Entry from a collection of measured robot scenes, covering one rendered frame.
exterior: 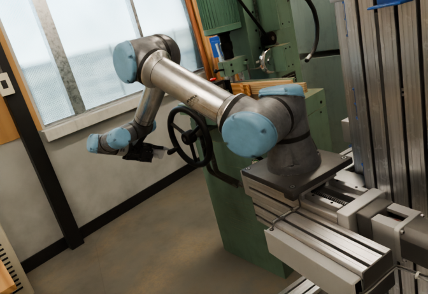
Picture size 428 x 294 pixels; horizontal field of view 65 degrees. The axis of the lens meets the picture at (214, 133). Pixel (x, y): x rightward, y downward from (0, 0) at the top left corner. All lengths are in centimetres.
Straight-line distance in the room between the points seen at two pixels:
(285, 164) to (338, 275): 31
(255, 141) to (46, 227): 210
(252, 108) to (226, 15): 82
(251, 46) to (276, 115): 89
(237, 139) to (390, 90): 36
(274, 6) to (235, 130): 95
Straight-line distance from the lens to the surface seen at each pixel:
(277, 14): 163
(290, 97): 87
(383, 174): 97
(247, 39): 165
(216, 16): 155
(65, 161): 262
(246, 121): 75
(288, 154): 92
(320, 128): 185
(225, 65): 160
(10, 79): 243
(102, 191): 278
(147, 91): 121
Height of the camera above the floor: 124
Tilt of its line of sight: 17 degrees down
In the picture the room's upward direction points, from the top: 14 degrees counter-clockwise
